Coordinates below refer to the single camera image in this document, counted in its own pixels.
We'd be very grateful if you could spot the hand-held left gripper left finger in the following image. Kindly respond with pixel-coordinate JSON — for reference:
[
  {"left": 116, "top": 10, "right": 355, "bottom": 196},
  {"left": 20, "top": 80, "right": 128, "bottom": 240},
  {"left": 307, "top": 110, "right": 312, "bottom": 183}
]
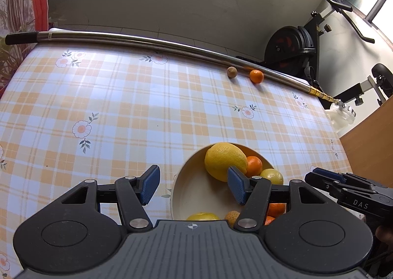
[{"left": 61, "top": 165, "right": 161, "bottom": 231}]

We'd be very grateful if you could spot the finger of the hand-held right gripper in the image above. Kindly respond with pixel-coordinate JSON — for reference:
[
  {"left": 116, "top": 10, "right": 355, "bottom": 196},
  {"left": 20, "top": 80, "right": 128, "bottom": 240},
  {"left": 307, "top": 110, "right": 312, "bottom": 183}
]
[
  {"left": 305, "top": 172, "right": 341, "bottom": 198},
  {"left": 312, "top": 167, "right": 349, "bottom": 183}
]

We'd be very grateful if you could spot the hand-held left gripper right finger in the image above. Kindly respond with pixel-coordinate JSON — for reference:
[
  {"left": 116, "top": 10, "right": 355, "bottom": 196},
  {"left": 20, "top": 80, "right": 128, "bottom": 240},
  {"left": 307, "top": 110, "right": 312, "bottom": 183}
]
[{"left": 227, "top": 166, "right": 327, "bottom": 232}]

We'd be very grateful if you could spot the large yellow grapefruit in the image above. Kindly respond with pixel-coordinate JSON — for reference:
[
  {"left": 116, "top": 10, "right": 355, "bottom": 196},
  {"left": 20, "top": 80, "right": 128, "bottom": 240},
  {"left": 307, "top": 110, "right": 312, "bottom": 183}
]
[{"left": 204, "top": 143, "right": 249, "bottom": 183}]

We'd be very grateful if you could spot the yellow lemon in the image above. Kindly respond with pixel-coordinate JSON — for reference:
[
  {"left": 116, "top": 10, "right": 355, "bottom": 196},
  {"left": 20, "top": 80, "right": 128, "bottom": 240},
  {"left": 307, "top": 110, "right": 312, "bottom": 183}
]
[
  {"left": 186, "top": 212, "right": 220, "bottom": 221},
  {"left": 259, "top": 168, "right": 284, "bottom": 186}
]

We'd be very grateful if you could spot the cream round bowl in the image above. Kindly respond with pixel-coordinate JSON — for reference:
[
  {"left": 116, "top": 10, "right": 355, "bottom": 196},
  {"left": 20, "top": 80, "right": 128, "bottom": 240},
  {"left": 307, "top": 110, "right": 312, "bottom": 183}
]
[{"left": 170, "top": 143, "right": 287, "bottom": 227}]

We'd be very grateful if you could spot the person's right hand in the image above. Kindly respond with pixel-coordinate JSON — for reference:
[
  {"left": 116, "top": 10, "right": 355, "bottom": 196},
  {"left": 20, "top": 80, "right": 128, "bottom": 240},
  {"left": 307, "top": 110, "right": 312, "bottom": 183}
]
[{"left": 375, "top": 225, "right": 393, "bottom": 244}]

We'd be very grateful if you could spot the wooden cabinet panel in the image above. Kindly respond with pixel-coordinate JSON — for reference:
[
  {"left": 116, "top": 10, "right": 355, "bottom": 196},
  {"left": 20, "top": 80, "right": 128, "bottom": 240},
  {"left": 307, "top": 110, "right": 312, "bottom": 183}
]
[{"left": 339, "top": 101, "right": 393, "bottom": 189}]

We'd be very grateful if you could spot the orange checked floral tablecloth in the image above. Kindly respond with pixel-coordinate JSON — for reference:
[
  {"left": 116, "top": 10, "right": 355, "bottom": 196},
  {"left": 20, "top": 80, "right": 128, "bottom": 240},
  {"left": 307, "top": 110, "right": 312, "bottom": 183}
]
[{"left": 0, "top": 41, "right": 366, "bottom": 279}]

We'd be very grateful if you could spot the black exercise bike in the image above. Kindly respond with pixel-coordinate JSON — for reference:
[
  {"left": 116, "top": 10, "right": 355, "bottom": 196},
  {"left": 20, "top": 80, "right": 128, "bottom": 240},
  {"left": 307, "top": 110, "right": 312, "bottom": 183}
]
[{"left": 236, "top": 0, "right": 393, "bottom": 108}]

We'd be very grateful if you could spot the telescopic metal pole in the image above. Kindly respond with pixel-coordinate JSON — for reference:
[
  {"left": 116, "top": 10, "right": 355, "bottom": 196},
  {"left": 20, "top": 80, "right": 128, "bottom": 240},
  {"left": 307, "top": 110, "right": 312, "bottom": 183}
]
[{"left": 5, "top": 31, "right": 343, "bottom": 104}]

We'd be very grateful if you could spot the printed wall cloth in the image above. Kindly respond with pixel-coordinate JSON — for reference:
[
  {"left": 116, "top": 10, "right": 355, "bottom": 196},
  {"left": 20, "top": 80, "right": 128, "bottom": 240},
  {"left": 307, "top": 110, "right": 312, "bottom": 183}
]
[{"left": 0, "top": 0, "right": 50, "bottom": 92}]

